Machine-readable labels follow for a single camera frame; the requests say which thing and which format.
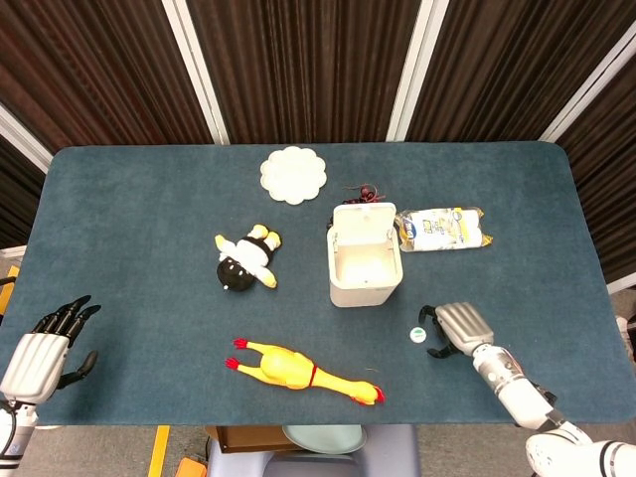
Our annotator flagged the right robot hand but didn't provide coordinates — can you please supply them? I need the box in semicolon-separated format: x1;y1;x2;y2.
418;301;495;360

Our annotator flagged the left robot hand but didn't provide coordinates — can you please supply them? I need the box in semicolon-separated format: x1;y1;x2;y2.
0;294;102;404

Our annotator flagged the white square container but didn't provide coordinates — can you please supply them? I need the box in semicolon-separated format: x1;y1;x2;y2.
326;201;403;309

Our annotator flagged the yellow rubber chicken toy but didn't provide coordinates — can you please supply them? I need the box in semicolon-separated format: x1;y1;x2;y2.
224;338;386;407

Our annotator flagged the dark red grape bunch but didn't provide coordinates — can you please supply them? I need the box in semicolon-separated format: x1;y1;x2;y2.
342;183;387;206

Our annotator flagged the blue table mat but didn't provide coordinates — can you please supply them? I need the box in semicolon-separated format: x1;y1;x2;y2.
0;141;613;427

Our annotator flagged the light green plate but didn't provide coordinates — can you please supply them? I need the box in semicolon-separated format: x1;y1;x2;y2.
282;424;368;455

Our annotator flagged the orange object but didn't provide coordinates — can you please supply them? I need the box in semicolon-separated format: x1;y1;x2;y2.
175;456;209;477

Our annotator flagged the grey plastic stool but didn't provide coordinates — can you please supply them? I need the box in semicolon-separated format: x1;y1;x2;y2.
206;424;422;477

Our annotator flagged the brown cardboard box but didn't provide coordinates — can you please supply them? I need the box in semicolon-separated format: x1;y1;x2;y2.
205;425;302;454

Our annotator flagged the black white plush duck toy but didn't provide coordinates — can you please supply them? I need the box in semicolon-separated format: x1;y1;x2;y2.
214;224;283;293

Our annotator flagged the white scalloped plate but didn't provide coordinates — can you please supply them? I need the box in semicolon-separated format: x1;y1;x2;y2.
258;145;328;206

